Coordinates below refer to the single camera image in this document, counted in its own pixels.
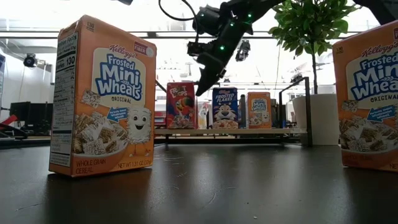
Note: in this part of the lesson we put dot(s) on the black monitors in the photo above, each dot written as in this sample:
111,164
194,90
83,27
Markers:
31,113

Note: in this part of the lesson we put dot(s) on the black ceiling light rail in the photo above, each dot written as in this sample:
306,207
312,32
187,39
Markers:
28,37

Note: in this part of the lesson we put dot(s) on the black ceiling spotlight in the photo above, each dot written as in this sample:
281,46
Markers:
29,60
242,50
296,78

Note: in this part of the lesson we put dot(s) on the wooden shelf black frame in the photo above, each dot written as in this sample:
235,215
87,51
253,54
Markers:
202,132

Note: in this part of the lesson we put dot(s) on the red bar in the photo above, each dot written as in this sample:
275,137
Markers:
11,119

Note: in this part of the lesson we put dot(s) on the Mini Wheats cereal box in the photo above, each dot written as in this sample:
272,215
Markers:
102,140
367,124
258,109

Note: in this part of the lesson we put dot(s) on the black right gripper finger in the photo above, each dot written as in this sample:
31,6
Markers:
208,79

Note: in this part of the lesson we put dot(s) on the green potted tree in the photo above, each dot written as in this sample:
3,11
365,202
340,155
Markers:
311,25

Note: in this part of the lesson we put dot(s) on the black curved stand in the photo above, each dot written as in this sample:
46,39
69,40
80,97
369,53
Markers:
15,133

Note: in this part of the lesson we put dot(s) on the white plant pot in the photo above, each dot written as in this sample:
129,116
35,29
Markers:
323,121

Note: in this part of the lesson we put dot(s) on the Froot Loops cereal box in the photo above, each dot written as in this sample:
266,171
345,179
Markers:
180,105

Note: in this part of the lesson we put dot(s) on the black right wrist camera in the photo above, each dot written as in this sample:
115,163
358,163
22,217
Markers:
196,49

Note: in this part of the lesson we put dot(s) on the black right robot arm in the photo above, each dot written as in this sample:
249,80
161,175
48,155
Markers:
258,7

